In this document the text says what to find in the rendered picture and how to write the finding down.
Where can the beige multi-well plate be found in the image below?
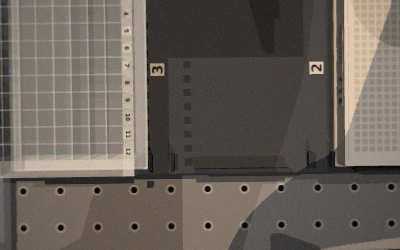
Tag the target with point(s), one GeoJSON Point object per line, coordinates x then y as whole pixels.
{"type": "Point", "coordinates": [366, 82]}

